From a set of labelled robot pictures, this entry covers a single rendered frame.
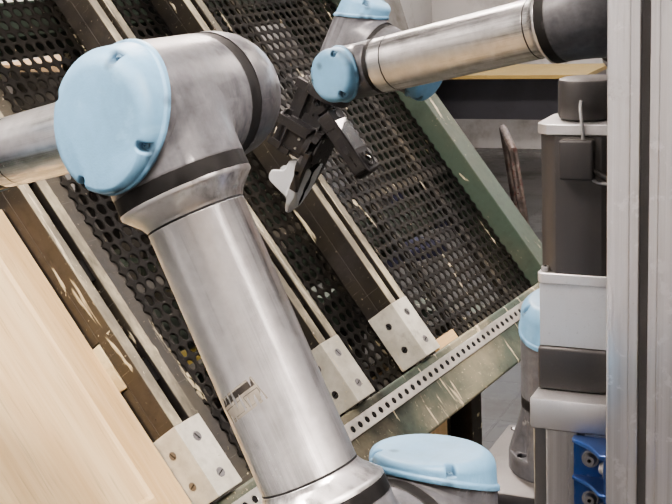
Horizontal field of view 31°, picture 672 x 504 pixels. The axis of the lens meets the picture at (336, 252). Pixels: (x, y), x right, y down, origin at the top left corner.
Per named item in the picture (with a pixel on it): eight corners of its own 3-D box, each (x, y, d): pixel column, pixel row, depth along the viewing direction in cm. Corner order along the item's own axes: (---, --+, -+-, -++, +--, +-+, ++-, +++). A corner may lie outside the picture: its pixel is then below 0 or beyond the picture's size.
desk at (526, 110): (432, 160, 995) (429, 65, 976) (609, 164, 935) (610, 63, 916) (398, 177, 926) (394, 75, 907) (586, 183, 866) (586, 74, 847)
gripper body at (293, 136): (286, 138, 194) (314, 71, 189) (330, 164, 191) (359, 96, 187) (264, 146, 187) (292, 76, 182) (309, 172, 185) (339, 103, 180)
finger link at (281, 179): (264, 197, 194) (284, 147, 190) (294, 215, 192) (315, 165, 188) (254, 201, 191) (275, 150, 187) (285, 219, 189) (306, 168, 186)
